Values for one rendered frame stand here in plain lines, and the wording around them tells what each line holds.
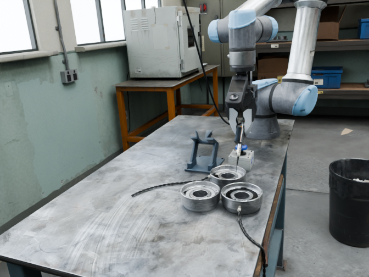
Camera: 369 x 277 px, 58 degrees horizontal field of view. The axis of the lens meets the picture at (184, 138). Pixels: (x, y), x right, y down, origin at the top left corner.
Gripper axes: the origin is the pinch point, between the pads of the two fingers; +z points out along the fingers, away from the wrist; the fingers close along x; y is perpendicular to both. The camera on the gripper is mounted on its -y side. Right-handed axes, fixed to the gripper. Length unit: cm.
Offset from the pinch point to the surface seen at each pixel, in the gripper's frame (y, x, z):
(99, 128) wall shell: 138, 168, 51
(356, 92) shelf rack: 327, -48, 51
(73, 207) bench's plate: -35, 38, 13
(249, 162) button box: 0.9, -2.5, 10.1
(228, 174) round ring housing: -8.0, 1.9, 10.7
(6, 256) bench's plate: -57, 37, 13
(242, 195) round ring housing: -18.4, -5.1, 11.2
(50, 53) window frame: 85, 157, -20
